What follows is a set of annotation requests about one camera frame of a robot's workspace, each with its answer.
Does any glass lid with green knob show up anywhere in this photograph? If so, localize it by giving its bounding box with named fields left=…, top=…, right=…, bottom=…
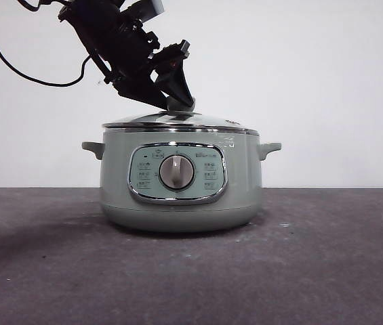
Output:
left=102, top=96, right=258, bottom=132

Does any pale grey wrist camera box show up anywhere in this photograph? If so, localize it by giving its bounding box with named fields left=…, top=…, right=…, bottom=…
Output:
left=128, top=0, right=164, bottom=18

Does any pale green electric cooking pot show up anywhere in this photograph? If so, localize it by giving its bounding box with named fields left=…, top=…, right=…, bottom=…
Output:
left=81, top=128, right=283, bottom=234

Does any black cable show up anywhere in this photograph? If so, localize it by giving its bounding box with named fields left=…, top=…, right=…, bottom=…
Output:
left=0, top=0, right=94, bottom=87

